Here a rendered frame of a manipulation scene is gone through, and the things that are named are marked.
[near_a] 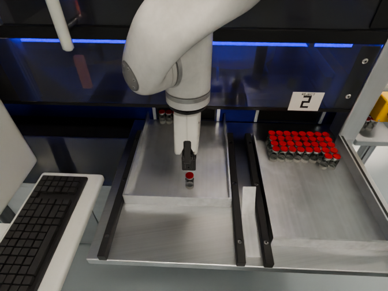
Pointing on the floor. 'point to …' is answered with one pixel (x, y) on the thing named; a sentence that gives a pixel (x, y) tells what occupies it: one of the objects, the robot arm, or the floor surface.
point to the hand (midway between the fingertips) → (189, 158)
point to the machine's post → (363, 100)
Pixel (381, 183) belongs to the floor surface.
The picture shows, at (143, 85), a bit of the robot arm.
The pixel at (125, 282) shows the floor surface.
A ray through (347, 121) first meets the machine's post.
